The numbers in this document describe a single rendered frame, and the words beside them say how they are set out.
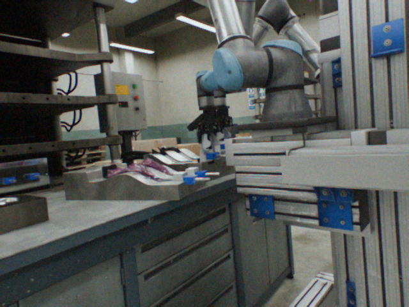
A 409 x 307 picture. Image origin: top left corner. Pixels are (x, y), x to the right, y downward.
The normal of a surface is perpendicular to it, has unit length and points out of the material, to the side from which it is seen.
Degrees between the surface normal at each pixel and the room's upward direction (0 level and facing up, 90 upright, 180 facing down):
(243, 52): 63
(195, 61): 90
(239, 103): 90
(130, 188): 90
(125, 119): 90
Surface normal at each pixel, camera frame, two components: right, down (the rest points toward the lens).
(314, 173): -0.65, 0.11
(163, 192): -0.35, 0.09
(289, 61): 0.22, 0.04
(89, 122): 0.79, -0.04
